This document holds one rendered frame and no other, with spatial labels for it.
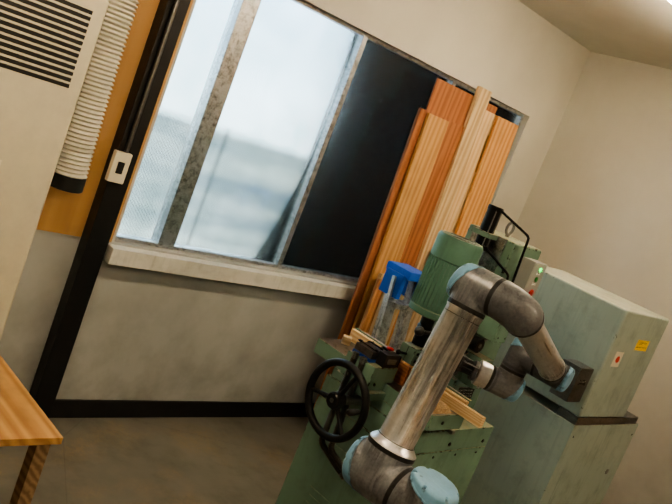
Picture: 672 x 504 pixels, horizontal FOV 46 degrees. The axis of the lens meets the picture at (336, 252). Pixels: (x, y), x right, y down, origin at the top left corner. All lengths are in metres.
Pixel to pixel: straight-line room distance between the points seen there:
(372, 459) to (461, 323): 0.46
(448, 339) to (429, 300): 0.64
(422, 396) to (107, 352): 1.92
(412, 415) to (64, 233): 1.78
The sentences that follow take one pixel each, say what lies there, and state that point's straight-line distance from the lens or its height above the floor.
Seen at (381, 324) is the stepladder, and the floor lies 0.87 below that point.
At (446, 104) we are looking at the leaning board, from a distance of 4.50.
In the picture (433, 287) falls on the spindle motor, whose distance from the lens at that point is 2.86.
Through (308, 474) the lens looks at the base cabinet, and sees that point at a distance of 3.12.
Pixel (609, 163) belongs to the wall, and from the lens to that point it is 5.28.
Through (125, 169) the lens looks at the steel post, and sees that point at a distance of 3.35.
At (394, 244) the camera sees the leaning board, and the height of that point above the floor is 1.17.
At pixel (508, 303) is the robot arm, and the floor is 1.42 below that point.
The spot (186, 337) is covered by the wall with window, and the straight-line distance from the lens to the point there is 3.98.
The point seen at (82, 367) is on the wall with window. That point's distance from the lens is 3.79.
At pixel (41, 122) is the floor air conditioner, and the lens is 2.95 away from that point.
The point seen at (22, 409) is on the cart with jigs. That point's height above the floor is 0.53.
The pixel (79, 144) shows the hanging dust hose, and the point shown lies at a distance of 3.16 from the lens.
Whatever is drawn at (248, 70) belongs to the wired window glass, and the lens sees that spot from 3.75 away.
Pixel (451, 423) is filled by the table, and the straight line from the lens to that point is 2.87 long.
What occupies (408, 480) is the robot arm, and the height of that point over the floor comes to 0.87.
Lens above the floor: 1.72
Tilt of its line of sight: 9 degrees down
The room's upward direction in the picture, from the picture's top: 21 degrees clockwise
